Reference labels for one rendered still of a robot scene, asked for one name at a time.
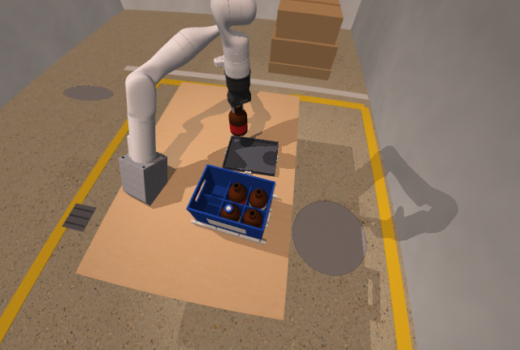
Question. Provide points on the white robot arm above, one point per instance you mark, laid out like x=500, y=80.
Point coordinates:
x=182, y=48

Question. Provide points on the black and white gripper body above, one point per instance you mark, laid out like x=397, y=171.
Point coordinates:
x=238, y=80

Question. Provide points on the blue plastic crate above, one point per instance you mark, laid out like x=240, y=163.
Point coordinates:
x=212, y=195

